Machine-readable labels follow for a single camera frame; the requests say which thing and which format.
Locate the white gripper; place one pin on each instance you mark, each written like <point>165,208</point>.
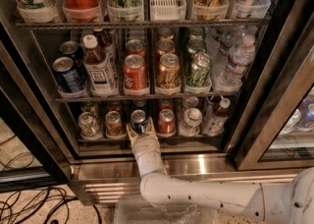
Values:
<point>145,144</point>

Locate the blue pepsi can bottom shelf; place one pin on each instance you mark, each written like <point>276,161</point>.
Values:
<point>139,121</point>

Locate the blue pepsi can shelf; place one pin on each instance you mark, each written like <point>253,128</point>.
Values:
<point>139,121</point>
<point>67,76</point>

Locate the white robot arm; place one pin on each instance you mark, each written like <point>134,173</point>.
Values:
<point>273,203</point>

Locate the red coke can bottom shelf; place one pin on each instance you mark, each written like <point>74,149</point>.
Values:
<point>166,122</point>

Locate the red coke can shelf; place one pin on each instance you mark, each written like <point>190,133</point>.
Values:
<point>166,122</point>
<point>135,72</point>

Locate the orange can bottom shelf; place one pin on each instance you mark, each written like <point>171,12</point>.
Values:
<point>114,125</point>

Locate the blue pepsi can behind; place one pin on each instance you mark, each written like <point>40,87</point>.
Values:
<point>140,104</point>

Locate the clear water bottle bottom shelf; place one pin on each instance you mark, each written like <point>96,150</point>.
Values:
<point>190,124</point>

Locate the green white can bottom shelf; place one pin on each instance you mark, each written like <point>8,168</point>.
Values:
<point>89,126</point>

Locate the red coke can middle shelf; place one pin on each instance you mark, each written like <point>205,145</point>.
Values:
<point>135,72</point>

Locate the steel fridge bottom grille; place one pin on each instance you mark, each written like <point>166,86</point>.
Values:
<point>104,181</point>

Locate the tea bottle bottom shelf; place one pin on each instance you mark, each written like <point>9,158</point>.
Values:
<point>216,118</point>

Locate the rear coke can middle shelf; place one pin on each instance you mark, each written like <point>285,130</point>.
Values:
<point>136,46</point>

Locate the rear gold can middle shelf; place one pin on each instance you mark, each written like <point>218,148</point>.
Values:
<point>165,46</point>

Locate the blue pepsi can middle shelf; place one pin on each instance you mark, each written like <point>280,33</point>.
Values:
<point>67,76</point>

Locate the rear green can middle shelf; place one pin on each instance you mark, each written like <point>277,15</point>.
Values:
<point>194,46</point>

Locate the rear pepsi can middle shelf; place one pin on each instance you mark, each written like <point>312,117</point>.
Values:
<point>72,50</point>

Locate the water bottle middle shelf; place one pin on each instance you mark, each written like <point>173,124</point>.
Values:
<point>241,55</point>

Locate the fridge glass door right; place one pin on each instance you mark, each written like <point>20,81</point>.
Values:
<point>272,125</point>

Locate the clear plastic container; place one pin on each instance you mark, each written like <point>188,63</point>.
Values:
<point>136,210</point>

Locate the tea bottle white cap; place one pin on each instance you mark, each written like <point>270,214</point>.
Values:
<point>98,66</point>

